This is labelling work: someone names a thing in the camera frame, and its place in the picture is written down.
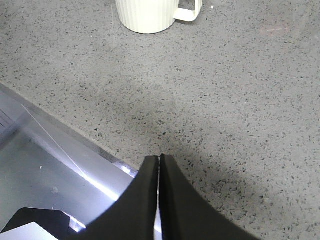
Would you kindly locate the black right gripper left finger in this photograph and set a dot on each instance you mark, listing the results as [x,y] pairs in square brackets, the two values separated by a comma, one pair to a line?
[133,215]

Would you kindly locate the cream HOME mug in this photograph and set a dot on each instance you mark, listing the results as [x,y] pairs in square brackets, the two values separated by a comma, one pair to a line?
[154,16]

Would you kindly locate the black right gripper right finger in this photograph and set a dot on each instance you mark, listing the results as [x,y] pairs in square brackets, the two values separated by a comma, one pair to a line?
[185,215]

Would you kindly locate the metal table edge frame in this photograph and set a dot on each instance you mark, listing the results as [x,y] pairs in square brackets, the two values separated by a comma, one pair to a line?
[53,184]

